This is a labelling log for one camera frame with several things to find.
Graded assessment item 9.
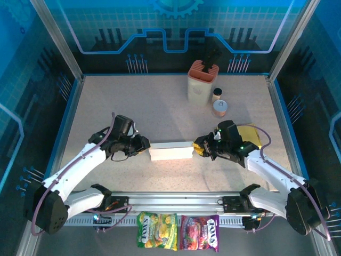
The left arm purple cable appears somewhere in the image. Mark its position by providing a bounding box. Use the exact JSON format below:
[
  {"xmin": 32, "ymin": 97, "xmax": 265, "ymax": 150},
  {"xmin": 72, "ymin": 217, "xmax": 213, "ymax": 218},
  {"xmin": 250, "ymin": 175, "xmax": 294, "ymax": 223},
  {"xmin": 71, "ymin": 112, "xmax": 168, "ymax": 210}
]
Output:
[{"xmin": 31, "ymin": 111, "xmax": 133, "ymax": 236}]

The green candy bag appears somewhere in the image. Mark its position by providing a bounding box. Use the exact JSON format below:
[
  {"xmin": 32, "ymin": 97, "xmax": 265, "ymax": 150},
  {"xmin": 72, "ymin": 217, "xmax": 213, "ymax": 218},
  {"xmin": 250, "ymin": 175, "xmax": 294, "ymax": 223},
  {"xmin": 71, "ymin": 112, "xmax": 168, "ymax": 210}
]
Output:
[{"xmin": 136, "ymin": 211, "xmax": 178, "ymax": 251}]

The white paper box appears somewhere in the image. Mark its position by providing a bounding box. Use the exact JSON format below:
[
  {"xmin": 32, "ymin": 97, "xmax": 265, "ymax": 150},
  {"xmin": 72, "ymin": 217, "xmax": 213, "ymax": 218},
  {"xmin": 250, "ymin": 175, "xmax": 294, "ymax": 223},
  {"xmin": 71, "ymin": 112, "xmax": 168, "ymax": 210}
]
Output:
[{"xmin": 148, "ymin": 140, "xmax": 194, "ymax": 162}]

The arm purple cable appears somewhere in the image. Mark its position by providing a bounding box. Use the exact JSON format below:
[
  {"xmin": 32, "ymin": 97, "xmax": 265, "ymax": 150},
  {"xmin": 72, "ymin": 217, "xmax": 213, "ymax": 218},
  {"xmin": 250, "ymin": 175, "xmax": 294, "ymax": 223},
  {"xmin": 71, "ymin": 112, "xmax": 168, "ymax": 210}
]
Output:
[
  {"xmin": 238, "ymin": 124, "xmax": 332, "ymax": 241},
  {"xmin": 31, "ymin": 111, "xmax": 133, "ymax": 236}
]

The orange printed tin can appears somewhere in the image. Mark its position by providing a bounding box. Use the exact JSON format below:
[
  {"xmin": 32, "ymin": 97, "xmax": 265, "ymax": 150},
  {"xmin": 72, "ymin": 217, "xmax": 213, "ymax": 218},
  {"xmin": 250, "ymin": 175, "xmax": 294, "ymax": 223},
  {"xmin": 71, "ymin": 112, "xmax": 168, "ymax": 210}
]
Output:
[{"xmin": 212, "ymin": 99, "xmax": 229, "ymax": 118}]

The purple candy bag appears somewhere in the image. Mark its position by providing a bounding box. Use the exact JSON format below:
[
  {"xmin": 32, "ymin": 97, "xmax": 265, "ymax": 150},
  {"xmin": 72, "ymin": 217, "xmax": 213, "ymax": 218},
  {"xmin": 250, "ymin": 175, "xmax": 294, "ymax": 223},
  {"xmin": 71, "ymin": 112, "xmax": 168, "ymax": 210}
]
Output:
[{"xmin": 178, "ymin": 214, "xmax": 220, "ymax": 253}]

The aluminium frame post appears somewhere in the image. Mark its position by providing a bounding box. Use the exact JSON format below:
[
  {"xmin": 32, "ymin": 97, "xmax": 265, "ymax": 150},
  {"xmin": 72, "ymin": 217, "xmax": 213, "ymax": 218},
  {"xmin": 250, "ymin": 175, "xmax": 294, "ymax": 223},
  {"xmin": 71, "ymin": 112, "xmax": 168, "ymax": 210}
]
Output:
[
  {"xmin": 268, "ymin": 0, "xmax": 320, "ymax": 82},
  {"xmin": 28, "ymin": 0, "xmax": 85, "ymax": 82}
]

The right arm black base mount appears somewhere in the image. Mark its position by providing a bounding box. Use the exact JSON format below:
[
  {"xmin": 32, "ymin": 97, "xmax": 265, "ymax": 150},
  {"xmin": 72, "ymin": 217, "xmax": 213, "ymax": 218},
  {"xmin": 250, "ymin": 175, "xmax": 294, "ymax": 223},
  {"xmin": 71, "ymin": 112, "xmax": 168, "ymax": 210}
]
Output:
[{"xmin": 222, "ymin": 196, "xmax": 271, "ymax": 214}]

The black connector module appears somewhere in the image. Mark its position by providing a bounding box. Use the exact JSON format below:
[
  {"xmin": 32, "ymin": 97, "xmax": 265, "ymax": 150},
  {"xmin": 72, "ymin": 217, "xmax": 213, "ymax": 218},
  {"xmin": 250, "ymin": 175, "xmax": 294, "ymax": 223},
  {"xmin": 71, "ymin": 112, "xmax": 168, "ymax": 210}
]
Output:
[
  {"xmin": 92, "ymin": 212, "xmax": 112, "ymax": 233},
  {"xmin": 241, "ymin": 215, "xmax": 262, "ymax": 233}
]

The beige knife block orange top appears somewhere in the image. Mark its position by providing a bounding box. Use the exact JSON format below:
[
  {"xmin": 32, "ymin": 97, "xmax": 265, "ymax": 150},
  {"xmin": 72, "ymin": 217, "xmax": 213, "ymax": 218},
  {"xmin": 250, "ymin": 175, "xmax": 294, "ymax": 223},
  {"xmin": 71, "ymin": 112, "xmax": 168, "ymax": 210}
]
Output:
[{"xmin": 187, "ymin": 60, "xmax": 220, "ymax": 106}]

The black knife handle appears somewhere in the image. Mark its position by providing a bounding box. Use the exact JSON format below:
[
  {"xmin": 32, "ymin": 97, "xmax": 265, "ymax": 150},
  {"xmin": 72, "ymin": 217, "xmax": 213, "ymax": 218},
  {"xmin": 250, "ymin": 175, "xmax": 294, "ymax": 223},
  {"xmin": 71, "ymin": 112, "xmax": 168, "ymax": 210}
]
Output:
[{"xmin": 204, "ymin": 49, "xmax": 222, "ymax": 73}]

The slotted grey cable duct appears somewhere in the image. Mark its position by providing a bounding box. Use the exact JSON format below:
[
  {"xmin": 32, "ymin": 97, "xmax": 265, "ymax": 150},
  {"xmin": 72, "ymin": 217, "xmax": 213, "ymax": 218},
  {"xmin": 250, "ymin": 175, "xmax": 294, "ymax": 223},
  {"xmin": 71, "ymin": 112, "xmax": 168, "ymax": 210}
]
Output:
[{"xmin": 65, "ymin": 215, "xmax": 246, "ymax": 227}]

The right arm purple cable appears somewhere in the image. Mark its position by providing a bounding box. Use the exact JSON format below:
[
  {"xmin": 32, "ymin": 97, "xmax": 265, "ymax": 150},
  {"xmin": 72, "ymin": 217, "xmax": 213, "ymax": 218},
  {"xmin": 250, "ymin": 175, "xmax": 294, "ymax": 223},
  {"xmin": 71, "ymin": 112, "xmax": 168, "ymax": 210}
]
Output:
[{"xmin": 238, "ymin": 124, "xmax": 332, "ymax": 241}]

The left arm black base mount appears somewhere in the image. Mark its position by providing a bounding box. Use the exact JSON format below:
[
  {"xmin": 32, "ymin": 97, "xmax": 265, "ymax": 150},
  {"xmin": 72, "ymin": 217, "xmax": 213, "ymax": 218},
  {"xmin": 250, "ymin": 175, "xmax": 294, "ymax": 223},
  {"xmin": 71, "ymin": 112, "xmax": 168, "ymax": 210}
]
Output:
[{"xmin": 81, "ymin": 196, "xmax": 130, "ymax": 214}]

